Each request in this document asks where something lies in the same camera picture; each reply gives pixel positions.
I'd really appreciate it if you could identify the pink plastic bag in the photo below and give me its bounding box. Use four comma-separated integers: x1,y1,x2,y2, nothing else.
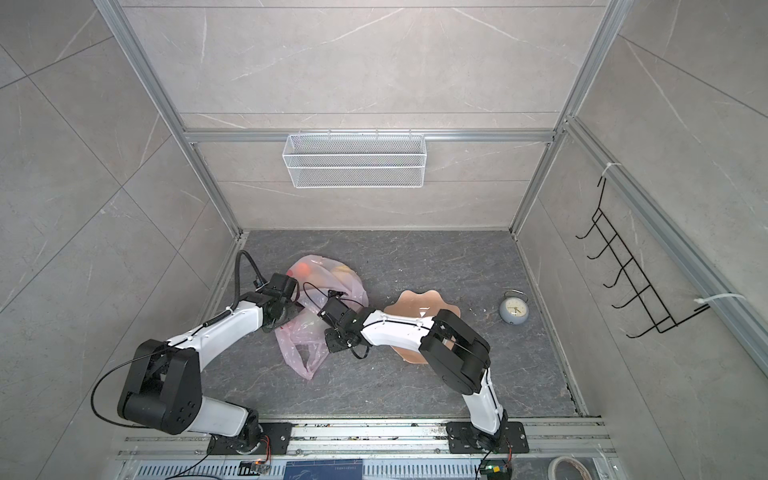
275,255,369,381

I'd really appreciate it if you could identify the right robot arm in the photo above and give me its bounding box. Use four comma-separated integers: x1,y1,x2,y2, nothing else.
318,297,508,451

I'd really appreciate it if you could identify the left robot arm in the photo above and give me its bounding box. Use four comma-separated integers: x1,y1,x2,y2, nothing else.
117,274,298,454

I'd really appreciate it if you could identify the red fake fruit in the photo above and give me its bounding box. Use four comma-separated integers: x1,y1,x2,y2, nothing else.
287,258,322,279

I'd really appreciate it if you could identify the pink wavy plate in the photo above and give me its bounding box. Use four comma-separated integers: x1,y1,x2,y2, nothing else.
383,290,461,365

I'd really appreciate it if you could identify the small grey alarm clock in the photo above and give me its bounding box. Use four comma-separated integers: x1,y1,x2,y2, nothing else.
498,289,530,325

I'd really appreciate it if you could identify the roll of tape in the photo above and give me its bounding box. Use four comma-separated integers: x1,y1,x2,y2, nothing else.
548,456,595,480

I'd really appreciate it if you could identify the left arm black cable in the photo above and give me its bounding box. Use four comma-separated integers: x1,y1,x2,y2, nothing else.
232,249,268,307

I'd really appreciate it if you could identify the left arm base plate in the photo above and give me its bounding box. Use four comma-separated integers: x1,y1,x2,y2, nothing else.
206,422,293,456

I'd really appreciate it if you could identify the white wire mesh basket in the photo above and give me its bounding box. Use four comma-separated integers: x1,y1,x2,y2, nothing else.
282,133,428,189

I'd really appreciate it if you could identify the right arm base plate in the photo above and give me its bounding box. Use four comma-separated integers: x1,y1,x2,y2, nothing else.
446,421,530,454

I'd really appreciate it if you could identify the black wire hook rack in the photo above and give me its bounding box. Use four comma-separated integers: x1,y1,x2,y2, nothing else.
575,177,711,339

